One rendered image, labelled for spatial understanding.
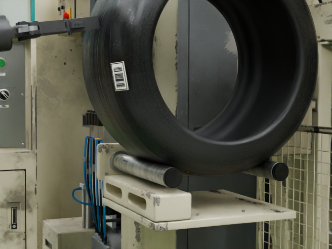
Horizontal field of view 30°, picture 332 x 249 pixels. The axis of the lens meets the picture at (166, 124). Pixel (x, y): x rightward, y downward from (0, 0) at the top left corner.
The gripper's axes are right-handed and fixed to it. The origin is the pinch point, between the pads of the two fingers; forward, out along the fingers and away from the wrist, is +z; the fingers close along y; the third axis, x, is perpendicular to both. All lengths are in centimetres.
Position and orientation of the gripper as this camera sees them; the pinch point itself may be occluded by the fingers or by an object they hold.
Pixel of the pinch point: (83, 24)
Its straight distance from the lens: 140.1
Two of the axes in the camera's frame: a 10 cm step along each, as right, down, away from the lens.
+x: 1.3, 9.8, 1.1
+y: -4.1, -0.5, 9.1
